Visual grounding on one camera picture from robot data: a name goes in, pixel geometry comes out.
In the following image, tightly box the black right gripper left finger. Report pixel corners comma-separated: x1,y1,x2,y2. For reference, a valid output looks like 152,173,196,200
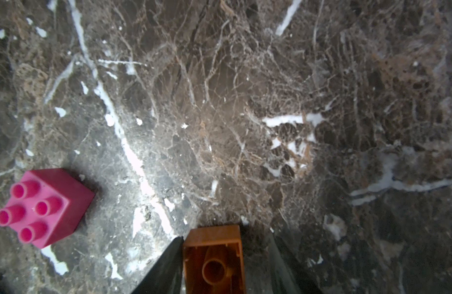
132,236,184,294

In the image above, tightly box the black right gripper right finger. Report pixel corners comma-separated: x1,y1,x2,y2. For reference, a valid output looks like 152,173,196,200
268,233,323,294

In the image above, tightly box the orange lego brick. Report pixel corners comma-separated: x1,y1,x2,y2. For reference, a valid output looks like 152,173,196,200
183,225,246,294

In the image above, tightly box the pink lego brick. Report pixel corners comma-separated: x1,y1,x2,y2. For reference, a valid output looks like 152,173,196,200
0,169,95,249

